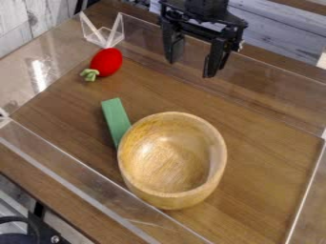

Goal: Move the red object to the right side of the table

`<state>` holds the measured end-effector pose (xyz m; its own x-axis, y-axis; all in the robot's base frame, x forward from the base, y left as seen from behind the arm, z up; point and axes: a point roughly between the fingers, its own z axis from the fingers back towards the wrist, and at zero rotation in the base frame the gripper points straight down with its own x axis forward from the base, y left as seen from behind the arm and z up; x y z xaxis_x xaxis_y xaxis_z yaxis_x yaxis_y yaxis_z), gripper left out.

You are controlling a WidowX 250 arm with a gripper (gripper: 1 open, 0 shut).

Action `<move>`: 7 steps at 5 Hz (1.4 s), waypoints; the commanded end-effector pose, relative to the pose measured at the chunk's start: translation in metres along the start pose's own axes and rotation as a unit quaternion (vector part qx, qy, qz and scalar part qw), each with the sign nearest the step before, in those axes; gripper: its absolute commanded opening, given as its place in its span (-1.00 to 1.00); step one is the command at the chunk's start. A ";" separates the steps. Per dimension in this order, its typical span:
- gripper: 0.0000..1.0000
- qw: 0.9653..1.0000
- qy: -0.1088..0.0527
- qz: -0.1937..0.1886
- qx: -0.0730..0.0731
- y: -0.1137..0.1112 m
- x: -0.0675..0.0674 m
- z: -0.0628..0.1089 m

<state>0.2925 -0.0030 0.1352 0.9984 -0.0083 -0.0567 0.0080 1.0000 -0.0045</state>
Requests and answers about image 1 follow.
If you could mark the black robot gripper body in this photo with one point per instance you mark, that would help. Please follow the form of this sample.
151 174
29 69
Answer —
207 11

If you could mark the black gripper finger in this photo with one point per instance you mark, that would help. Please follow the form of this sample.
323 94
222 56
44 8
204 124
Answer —
172 41
216 58

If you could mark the red plush strawberry toy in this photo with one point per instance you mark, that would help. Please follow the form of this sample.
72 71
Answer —
106 63

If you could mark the green rectangular block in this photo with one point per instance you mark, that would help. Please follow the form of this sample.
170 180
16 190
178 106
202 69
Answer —
115 118

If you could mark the wooden bowl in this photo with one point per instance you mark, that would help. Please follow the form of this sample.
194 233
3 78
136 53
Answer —
172 157

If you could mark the black clamp under table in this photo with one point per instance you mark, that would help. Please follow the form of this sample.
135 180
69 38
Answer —
35 231

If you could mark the clear acrylic barrier wall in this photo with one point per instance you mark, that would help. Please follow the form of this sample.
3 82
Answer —
57 152

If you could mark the clear acrylic corner bracket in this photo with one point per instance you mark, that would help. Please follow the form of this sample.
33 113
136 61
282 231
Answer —
104 37

